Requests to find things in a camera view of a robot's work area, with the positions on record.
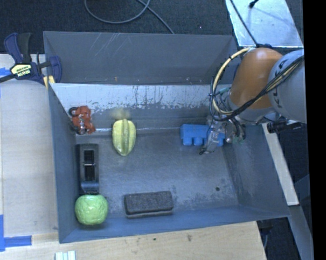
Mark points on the grey metal bin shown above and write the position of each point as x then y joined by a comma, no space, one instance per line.
165,175

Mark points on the dark grey sponge block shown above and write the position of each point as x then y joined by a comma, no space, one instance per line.
148,202

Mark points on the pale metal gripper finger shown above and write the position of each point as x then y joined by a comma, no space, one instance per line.
217,140
209,143

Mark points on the yellow-green toy starfruit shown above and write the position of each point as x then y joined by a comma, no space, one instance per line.
123,136

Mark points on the green toy apple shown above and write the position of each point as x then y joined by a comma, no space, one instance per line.
91,209

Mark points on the blue toy building block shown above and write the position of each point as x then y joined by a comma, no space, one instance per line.
193,134

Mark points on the black cylinder on white bracket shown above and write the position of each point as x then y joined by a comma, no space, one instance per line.
280,127

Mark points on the pale wood flat board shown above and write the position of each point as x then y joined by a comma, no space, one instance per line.
26,159

